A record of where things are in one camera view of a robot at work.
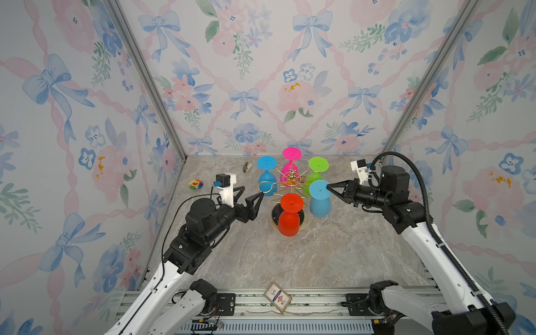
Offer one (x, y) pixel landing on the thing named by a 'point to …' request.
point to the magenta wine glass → (289, 175)
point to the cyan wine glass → (267, 181)
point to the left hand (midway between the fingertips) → (254, 190)
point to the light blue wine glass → (319, 198)
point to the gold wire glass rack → (295, 190)
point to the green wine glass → (317, 165)
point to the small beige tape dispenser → (246, 167)
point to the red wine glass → (289, 216)
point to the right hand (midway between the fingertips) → (329, 186)
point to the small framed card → (278, 297)
